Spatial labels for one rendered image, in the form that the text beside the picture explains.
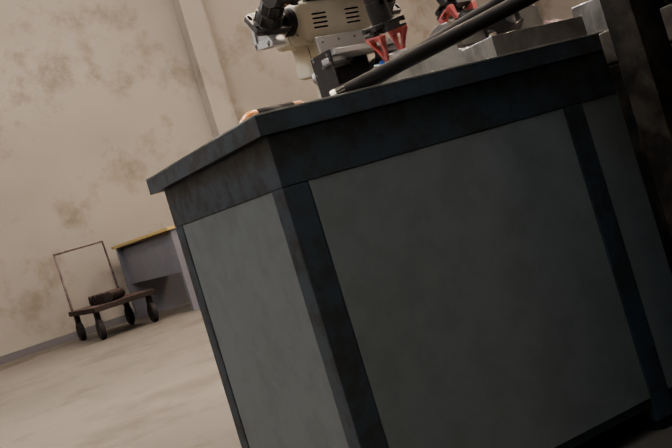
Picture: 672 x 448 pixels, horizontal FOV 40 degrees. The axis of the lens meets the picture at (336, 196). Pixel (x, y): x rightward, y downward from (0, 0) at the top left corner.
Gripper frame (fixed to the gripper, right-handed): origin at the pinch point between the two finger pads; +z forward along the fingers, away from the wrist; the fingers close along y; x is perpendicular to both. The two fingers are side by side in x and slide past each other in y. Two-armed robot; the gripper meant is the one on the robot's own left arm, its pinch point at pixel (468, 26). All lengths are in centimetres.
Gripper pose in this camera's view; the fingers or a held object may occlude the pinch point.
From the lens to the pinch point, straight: 269.5
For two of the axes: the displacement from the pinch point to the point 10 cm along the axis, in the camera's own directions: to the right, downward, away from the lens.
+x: -3.7, 5.7, 7.4
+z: 5.0, 7.9, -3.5
